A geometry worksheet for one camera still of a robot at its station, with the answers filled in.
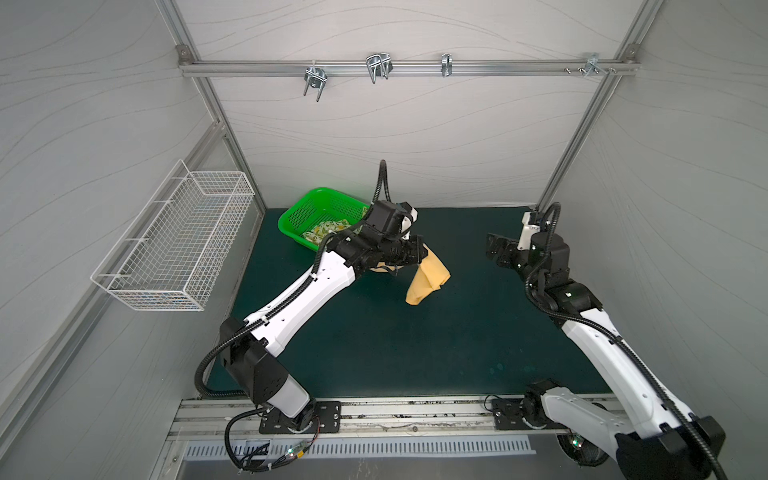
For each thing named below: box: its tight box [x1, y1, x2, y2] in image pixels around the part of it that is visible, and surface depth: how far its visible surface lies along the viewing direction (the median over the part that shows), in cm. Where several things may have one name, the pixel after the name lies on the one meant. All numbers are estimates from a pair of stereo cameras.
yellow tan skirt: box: [371, 243, 452, 305], surface depth 74 cm
